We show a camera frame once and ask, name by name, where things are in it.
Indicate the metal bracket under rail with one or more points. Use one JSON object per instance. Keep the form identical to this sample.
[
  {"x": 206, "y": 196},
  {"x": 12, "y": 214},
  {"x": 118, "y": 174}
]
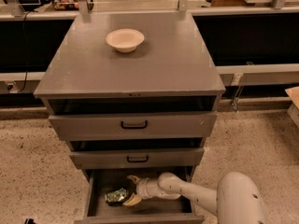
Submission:
[{"x": 238, "y": 90}]

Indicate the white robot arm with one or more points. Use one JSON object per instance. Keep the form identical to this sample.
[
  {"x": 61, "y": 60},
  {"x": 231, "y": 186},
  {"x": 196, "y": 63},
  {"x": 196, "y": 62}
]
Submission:
[{"x": 236, "y": 200}]

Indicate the white paper bowl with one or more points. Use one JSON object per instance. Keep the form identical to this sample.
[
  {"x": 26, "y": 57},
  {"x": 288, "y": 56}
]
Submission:
[{"x": 125, "y": 40}]

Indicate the black middle drawer handle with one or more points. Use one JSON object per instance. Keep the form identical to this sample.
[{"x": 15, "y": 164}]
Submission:
[{"x": 137, "y": 159}]

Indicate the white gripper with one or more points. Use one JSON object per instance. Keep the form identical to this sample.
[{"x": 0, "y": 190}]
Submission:
[{"x": 143, "y": 188}]

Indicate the top grey drawer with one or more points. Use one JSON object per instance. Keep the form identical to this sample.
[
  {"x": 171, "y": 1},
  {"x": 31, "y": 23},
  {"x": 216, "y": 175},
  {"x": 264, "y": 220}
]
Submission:
[{"x": 97, "y": 127}]

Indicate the crushed green can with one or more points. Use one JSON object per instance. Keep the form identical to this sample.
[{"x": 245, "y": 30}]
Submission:
[{"x": 116, "y": 196}]

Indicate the black top drawer handle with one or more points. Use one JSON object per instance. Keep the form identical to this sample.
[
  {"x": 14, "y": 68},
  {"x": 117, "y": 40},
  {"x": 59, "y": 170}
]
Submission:
[{"x": 134, "y": 125}]

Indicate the middle grey drawer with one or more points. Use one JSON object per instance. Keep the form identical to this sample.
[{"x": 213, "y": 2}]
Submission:
[{"x": 117, "y": 159}]

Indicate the black drawer handle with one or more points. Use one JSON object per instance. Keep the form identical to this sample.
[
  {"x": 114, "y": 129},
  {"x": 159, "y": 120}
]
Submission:
[
  {"x": 134, "y": 125},
  {"x": 137, "y": 159}
]

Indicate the wooden box at right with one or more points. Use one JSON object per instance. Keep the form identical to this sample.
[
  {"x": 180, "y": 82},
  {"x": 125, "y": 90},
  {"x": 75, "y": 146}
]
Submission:
[{"x": 293, "y": 110}]

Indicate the grey drawer cabinet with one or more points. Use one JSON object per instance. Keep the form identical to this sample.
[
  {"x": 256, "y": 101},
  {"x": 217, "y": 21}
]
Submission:
[{"x": 169, "y": 72}]

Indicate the bottom grey open drawer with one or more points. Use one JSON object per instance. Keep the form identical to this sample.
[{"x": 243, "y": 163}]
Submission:
[{"x": 152, "y": 211}]

